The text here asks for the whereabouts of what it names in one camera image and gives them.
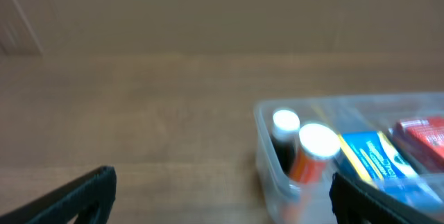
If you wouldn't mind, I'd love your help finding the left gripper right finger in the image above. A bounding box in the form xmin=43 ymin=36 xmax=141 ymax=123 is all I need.
xmin=329 ymin=172 xmax=443 ymax=224

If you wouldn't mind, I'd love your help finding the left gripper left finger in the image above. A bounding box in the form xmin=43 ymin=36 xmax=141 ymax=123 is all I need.
xmin=1 ymin=166 xmax=117 ymax=223

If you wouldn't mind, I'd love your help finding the orange tube white cap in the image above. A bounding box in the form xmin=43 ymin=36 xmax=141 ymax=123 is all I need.
xmin=282 ymin=122 xmax=339 ymax=223

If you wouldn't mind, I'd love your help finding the blue VapoDrops box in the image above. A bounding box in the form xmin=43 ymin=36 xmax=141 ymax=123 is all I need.
xmin=336 ymin=131 xmax=443 ymax=212

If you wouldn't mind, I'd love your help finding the clear plastic container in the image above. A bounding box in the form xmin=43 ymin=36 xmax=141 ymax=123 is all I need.
xmin=255 ymin=92 xmax=443 ymax=223

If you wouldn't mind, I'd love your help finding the red Panadol box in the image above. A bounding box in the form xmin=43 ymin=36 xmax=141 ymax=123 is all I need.
xmin=392 ymin=116 xmax=443 ymax=173

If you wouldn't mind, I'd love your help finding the dark bottle white cap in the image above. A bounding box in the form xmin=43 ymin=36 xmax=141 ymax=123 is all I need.
xmin=271 ymin=107 xmax=300 ymax=174

